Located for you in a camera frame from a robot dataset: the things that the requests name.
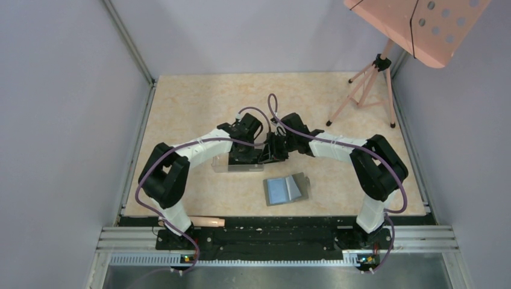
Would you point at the grey card holder wallet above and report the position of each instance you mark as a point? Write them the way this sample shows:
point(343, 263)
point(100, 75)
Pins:
point(298, 188)

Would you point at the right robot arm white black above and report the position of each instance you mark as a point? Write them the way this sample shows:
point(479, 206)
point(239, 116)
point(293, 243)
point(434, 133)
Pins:
point(379, 169)

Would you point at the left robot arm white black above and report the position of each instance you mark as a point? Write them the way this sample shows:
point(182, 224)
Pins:
point(162, 182)

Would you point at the pink music stand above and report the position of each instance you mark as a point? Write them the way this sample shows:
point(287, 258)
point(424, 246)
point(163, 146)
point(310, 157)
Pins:
point(430, 31)

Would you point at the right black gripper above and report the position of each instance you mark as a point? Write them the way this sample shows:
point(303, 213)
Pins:
point(271, 153)

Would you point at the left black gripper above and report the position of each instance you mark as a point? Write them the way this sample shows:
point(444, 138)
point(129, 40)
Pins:
point(247, 157)

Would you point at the clear plastic card box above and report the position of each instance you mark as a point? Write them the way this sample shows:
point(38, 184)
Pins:
point(224, 164)

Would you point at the beige cylindrical handle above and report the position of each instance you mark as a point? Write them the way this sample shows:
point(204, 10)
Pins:
point(211, 222)

